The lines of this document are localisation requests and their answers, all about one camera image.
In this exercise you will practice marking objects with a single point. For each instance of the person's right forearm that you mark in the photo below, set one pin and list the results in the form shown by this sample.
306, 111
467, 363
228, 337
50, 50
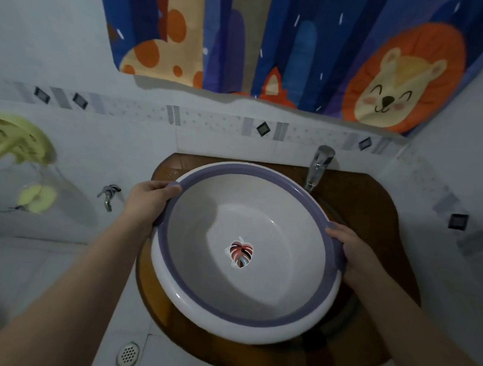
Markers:
409, 328

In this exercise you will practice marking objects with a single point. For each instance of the person's right hand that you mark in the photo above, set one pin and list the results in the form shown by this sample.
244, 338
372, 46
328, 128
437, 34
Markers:
352, 249

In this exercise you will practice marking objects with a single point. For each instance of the yellow wall-mounted holder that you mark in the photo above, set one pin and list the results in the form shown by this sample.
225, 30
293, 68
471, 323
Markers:
19, 139

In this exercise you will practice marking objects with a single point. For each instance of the person's left hand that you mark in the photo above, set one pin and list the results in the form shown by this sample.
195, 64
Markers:
146, 202

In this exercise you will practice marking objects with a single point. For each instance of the leaf sticker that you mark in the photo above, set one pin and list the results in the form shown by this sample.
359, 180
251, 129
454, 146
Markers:
240, 253

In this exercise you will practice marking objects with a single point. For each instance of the round metal floor drain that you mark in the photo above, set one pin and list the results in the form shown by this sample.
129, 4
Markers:
128, 355

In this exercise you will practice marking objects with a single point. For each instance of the person's left thumb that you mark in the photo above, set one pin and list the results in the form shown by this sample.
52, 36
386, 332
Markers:
167, 188

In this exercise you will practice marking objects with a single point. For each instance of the white basin with purple rim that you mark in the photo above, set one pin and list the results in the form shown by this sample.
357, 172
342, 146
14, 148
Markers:
246, 253

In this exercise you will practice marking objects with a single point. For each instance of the person's right thumb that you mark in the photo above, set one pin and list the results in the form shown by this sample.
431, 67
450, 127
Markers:
337, 232

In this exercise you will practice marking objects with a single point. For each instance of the chrome sink faucet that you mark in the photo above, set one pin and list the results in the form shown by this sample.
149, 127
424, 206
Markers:
317, 168

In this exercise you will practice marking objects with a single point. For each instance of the chrome wall tap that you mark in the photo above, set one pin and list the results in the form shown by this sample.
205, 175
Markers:
108, 195

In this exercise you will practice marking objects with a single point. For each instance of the person's left forearm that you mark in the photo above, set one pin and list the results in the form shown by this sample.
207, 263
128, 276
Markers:
61, 291

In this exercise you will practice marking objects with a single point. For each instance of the blue animal print curtain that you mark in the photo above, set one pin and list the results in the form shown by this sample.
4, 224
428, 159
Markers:
295, 51

